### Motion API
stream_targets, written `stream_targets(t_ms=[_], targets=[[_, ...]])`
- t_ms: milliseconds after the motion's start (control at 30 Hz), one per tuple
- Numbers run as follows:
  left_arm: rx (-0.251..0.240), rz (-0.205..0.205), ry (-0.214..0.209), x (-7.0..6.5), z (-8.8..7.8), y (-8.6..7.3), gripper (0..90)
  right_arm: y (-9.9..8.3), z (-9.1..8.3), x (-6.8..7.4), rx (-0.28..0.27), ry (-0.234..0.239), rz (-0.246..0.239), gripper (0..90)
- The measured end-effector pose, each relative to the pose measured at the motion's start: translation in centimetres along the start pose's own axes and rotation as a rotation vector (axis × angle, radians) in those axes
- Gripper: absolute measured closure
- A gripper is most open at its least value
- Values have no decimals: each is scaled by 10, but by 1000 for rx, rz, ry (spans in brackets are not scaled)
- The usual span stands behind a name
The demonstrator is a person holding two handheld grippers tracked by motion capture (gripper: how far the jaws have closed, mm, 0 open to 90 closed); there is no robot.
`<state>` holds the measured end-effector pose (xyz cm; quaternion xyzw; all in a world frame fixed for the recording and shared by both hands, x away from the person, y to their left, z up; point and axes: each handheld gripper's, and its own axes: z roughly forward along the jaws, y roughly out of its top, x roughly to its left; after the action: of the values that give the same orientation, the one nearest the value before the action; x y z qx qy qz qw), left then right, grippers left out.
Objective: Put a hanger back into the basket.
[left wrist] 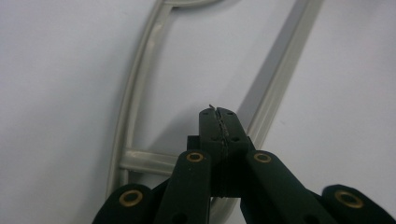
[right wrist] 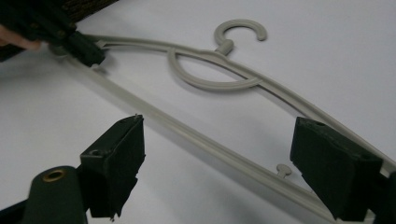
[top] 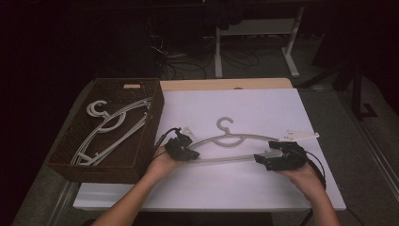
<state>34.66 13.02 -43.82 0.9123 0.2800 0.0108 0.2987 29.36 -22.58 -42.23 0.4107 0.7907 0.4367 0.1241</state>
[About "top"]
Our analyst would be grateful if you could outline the person's right hand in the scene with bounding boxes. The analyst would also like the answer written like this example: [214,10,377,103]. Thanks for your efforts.
[277,160,327,198]

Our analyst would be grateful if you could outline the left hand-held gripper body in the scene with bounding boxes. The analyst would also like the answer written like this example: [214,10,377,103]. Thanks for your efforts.
[164,126,198,160]

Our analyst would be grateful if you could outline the dark cloth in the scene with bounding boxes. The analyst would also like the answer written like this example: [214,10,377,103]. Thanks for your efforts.
[205,0,247,31]

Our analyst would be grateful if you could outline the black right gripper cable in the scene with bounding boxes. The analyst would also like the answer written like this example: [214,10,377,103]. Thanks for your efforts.
[300,150,327,226]

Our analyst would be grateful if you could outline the black floor cables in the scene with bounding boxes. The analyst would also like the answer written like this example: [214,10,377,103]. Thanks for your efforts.
[146,15,264,81]

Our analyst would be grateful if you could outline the brown woven basket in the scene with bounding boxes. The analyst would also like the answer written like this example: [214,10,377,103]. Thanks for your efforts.
[46,77,166,186]

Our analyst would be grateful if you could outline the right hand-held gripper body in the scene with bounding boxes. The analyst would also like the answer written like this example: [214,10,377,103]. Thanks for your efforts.
[263,129,321,172]

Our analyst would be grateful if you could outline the dark metal stand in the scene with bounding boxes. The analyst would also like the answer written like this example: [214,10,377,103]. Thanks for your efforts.
[296,56,379,122]

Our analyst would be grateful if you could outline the white board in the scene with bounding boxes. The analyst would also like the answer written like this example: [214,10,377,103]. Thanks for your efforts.
[72,89,347,212]

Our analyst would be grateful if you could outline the white metal table frame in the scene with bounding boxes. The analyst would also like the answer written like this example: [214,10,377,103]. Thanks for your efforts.
[214,6,306,79]

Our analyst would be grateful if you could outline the person's left hand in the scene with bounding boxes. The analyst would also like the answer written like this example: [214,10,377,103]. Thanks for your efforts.
[145,145,186,183]

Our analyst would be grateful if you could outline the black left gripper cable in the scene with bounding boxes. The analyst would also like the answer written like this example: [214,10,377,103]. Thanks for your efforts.
[152,126,183,162]

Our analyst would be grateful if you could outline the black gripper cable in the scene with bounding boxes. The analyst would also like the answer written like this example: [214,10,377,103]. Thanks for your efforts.
[152,126,183,162]
[300,150,327,226]

